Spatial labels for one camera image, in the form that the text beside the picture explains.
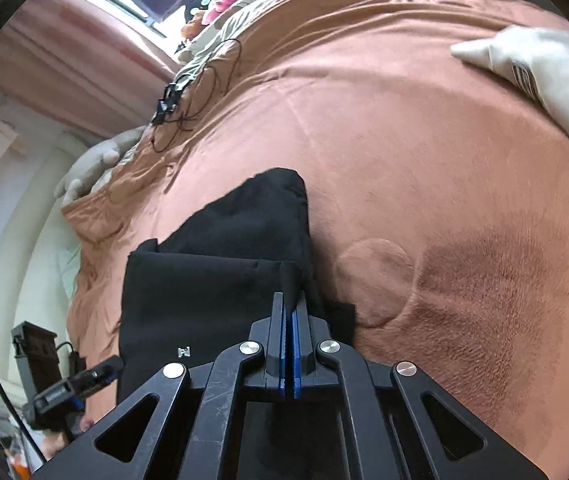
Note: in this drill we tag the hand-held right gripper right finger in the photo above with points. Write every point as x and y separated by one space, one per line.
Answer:
304 340

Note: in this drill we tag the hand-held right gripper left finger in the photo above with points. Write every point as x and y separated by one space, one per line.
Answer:
277 340

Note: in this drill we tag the grey pillow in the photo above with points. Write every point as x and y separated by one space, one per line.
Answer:
89 165

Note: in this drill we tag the black shirt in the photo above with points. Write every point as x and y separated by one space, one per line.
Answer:
214 260

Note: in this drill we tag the white garment with label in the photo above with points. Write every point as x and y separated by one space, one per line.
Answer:
554 75

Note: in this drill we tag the black white dotted cushion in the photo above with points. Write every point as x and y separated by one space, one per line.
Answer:
199 1

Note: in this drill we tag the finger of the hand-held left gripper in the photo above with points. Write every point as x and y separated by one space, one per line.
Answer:
102 374

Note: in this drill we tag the light green sheet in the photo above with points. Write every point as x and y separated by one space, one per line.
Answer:
70 265

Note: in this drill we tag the person's left hand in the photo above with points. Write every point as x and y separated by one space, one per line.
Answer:
57 445

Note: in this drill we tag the beige bedsheet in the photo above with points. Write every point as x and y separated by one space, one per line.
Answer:
224 27

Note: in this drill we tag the orange blanket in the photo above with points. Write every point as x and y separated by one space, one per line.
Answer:
414 160

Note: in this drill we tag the orange plush toy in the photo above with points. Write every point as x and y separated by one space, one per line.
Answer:
194 25

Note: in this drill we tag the white bed headboard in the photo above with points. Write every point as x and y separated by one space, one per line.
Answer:
19 240

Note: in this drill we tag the pink curtain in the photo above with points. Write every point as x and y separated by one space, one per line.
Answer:
64 60

